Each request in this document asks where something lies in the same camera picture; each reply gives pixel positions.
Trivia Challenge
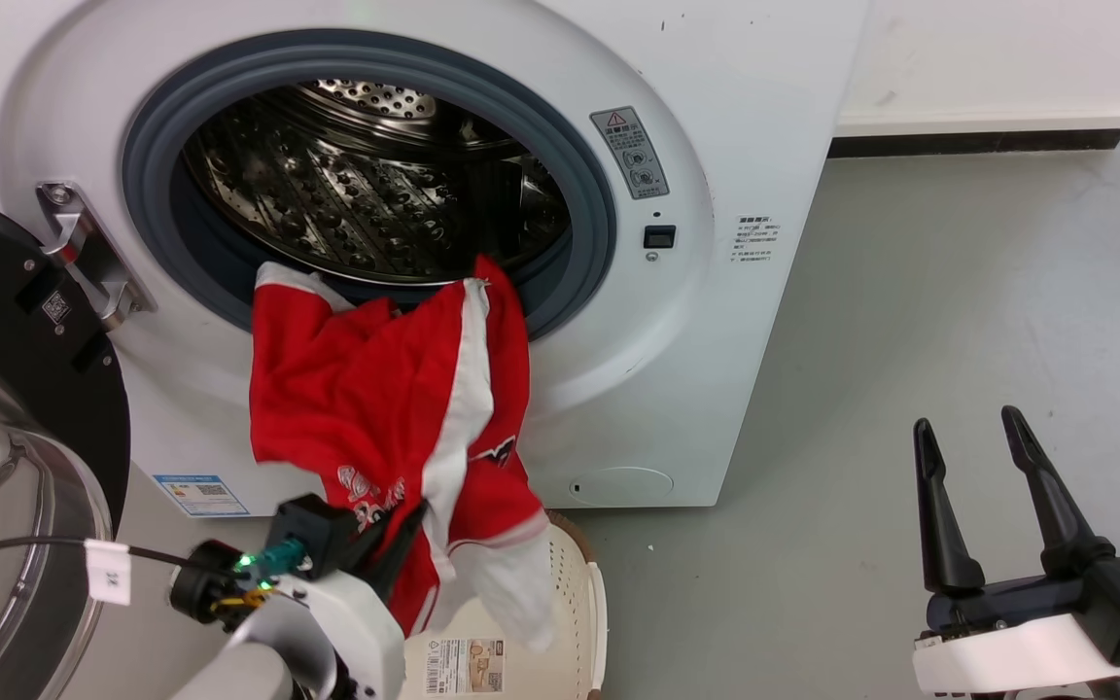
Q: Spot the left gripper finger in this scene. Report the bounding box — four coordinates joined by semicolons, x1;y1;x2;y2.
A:
351;523;394;580
366;499;431;606

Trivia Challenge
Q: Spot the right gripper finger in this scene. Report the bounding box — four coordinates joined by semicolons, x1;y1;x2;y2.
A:
913;417;987;597
1000;405;1117;578

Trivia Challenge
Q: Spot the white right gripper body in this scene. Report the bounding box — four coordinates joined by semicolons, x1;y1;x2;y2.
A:
912;574;1120;698

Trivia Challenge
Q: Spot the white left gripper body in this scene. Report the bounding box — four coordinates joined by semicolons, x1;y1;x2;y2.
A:
271;570;407;700

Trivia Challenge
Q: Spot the red and white garment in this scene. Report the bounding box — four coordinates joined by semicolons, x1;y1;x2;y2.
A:
249;255;559;651

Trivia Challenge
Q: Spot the paper label on basket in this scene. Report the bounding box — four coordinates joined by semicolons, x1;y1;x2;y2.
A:
424;637;506;696

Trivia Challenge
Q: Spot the cream plastic laundry basket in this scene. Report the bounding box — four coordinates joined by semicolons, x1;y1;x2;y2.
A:
399;509;610;700

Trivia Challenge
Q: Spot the white front-load washing machine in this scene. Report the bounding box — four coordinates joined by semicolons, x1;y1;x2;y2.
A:
0;0;872;518

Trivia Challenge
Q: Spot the steel washing machine drum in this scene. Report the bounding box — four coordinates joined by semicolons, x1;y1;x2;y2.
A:
181;79;573;287

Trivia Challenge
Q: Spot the blue energy label sticker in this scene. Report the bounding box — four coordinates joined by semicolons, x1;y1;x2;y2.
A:
153;473;251;518

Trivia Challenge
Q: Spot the round white filter cover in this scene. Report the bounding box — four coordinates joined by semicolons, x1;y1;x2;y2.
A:
568;466;676;507

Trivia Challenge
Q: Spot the white text sticker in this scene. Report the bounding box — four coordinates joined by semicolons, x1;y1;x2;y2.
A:
732;215;783;266

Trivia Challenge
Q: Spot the black baseboard strip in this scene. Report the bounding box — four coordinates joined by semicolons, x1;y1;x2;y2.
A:
827;126;1120;159

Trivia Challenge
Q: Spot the grey rubber door gasket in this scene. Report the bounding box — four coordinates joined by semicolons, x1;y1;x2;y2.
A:
121;28;618;343

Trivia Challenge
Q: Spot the metal door hinge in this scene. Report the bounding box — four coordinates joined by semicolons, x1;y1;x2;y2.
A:
35;181;156;333

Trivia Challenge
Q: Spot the grey warning sticker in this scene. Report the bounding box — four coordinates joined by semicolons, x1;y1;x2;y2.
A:
590;106;671;201

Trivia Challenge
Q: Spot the black round cable connector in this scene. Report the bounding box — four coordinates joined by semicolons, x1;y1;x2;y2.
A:
168;540;252;626

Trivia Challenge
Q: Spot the white cable tag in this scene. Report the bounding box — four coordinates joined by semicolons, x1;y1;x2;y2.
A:
84;539;133;607

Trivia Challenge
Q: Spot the thin black cable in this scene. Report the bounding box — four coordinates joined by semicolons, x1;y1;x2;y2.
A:
0;536;230;577

